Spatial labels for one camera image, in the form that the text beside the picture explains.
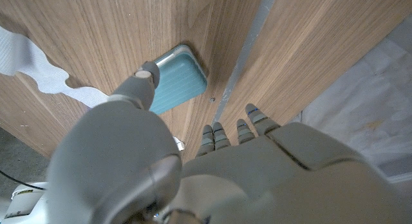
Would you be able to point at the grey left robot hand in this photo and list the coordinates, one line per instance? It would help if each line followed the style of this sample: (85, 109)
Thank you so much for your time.
(225, 185)

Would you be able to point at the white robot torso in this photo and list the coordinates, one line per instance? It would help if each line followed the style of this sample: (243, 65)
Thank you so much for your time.
(22, 204)

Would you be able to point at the white bandage strip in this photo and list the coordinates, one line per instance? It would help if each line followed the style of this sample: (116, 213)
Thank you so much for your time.
(25, 63)

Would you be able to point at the grey tape frame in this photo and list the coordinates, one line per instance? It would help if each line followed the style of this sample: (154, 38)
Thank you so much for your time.
(248, 47)

